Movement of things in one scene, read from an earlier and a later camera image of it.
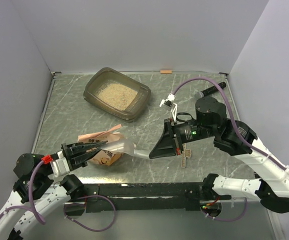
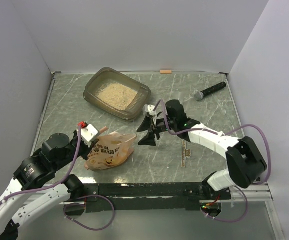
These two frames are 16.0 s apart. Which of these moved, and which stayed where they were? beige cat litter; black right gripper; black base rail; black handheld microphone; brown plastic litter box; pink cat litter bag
Moved: black right gripper; pink cat litter bag
Stayed: brown plastic litter box; black handheld microphone; black base rail; beige cat litter
